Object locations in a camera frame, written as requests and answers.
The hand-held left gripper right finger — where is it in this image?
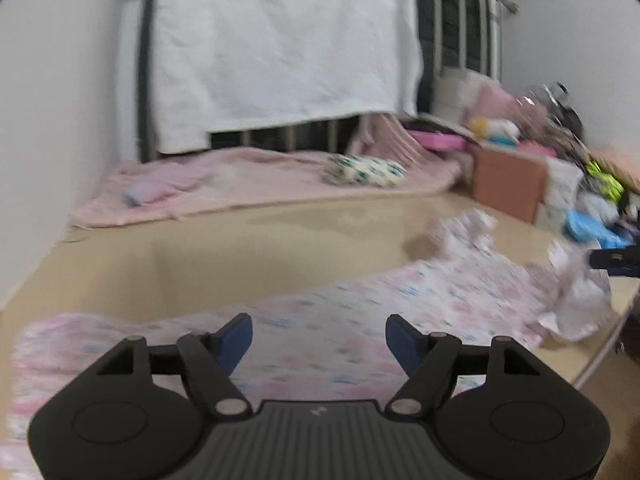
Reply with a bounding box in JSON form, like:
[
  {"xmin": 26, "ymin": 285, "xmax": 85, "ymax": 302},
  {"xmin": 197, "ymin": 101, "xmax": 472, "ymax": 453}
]
[{"xmin": 384, "ymin": 313, "xmax": 552, "ymax": 420}]

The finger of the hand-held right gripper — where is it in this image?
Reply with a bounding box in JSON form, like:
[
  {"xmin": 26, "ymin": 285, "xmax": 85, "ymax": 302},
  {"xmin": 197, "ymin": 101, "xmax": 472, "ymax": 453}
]
[{"xmin": 589, "ymin": 246, "xmax": 640, "ymax": 277}]

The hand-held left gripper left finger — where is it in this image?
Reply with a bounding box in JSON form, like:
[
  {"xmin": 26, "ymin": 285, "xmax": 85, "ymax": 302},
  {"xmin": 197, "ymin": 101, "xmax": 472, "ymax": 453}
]
[{"xmin": 87, "ymin": 312, "xmax": 254, "ymax": 420}]

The pink floral garment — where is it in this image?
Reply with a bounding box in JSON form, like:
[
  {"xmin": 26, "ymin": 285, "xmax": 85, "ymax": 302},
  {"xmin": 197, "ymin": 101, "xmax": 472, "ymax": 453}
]
[{"xmin": 9, "ymin": 209, "xmax": 619, "ymax": 480}]

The light blue cloth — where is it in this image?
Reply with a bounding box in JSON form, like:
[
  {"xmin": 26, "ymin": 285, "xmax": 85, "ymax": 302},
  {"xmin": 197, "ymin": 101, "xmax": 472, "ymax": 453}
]
[{"xmin": 564, "ymin": 209, "xmax": 622, "ymax": 250}]

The neon yellow cloth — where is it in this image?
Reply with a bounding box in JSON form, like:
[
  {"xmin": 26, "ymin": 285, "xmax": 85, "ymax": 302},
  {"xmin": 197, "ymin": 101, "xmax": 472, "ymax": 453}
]
[{"xmin": 584, "ymin": 160, "xmax": 627, "ymax": 202}]

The brown cardboard box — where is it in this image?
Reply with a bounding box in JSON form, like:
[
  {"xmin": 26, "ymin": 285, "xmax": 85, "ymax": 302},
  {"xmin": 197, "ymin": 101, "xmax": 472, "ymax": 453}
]
[{"xmin": 472, "ymin": 142, "xmax": 549, "ymax": 224}]

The pink fuzzy blanket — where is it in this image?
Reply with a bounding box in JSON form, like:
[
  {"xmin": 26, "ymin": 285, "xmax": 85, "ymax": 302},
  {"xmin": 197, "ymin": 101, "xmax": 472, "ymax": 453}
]
[{"xmin": 67, "ymin": 112, "xmax": 465, "ymax": 229}]

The clear plastic bag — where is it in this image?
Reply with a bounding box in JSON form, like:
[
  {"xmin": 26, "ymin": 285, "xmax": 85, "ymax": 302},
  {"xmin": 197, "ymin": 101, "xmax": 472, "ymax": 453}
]
[{"xmin": 514, "ymin": 84, "xmax": 568, "ymax": 128}]

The green patterned small pillow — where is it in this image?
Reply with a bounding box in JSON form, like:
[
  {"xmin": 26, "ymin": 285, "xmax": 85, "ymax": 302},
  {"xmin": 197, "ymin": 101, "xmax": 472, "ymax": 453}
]
[{"xmin": 322, "ymin": 154, "xmax": 409, "ymax": 189}]

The yellow and white plush toy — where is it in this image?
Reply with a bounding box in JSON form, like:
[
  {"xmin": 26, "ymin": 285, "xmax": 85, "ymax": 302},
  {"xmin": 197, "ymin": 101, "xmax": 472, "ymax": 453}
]
[{"xmin": 469, "ymin": 117, "xmax": 522, "ymax": 144}]

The pink flat case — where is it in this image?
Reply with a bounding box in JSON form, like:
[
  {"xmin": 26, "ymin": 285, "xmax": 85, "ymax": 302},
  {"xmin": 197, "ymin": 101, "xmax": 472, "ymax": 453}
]
[{"xmin": 407, "ymin": 130, "xmax": 477, "ymax": 154}]

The white hanging towel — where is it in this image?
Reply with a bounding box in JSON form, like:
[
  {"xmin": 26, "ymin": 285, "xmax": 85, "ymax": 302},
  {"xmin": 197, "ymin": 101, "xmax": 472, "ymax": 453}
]
[{"xmin": 150, "ymin": 0, "xmax": 426, "ymax": 154}]

